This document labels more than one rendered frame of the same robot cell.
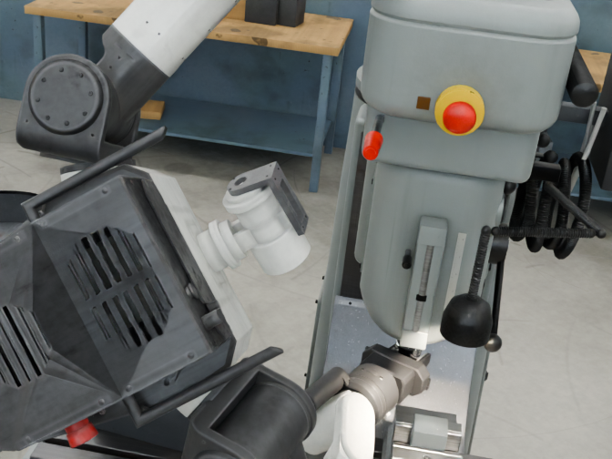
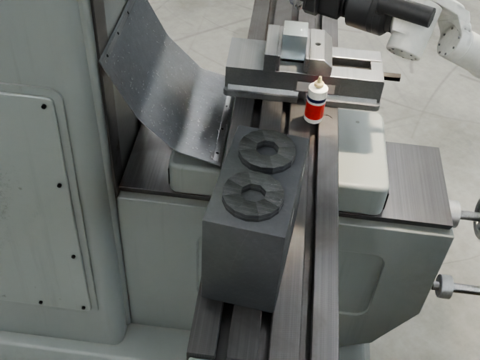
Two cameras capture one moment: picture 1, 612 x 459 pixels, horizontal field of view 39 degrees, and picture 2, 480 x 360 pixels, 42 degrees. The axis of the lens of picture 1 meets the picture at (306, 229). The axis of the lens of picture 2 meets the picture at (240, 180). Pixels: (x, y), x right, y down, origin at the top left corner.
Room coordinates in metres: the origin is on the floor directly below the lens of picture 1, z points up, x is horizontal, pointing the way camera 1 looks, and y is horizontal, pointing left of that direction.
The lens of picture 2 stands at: (1.41, 0.91, 1.79)
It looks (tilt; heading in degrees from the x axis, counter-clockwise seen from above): 44 degrees down; 267
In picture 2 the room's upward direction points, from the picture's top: 4 degrees clockwise
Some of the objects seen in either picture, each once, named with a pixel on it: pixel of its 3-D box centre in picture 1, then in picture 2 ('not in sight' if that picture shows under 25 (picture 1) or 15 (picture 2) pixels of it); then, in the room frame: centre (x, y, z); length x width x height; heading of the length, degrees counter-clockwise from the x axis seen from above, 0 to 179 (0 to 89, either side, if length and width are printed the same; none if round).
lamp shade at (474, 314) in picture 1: (468, 315); not in sight; (1.08, -0.25, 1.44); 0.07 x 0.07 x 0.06
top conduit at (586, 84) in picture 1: (562, 50); not in sight; (1.28, -0.35, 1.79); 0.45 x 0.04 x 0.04; 174
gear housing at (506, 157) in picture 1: (451, 106); not in sight; (1.30, -0.20, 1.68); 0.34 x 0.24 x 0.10; 174
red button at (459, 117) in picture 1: (459, 116); not in sight; (1.01, -0.17, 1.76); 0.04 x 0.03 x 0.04; 84
